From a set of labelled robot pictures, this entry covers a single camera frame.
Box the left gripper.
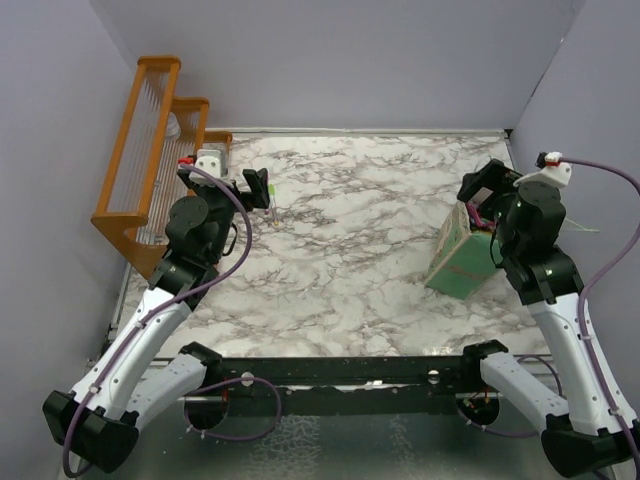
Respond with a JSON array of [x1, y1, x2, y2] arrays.
[[180, 167, 268, 261]]

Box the green paper bag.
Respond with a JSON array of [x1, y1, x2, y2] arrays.
[[426, 202, 497, 300]]

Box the purple snack packet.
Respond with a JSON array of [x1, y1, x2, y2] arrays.
[[465, 202, 495, 231]]

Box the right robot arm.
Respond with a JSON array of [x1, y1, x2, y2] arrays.
[[457, 152, 639, 478]]

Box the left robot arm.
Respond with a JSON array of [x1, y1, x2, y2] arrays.
[[43, 165, 270, 478]]

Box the green pink pen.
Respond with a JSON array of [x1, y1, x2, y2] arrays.
[[268, 184, 279, 227]]

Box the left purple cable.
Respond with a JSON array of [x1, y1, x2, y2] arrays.
[[62, 164, 282, 479]]

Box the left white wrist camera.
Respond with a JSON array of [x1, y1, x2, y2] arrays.
[[178, 149, 228, 178]]

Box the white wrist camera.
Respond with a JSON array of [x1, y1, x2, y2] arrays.
[[514, 151, 572, 189], [178, 149, 228, 178]]

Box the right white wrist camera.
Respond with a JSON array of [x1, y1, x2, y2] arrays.
[[514, 151, 572, 189]]

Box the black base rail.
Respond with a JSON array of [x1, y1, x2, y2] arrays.
[[201, 355, 487, 417]]

